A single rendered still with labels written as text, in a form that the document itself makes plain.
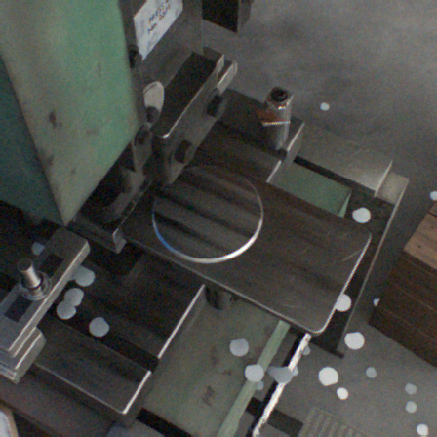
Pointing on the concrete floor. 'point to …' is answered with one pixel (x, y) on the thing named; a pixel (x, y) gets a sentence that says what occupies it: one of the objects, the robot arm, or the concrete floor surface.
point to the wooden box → (413, 294)
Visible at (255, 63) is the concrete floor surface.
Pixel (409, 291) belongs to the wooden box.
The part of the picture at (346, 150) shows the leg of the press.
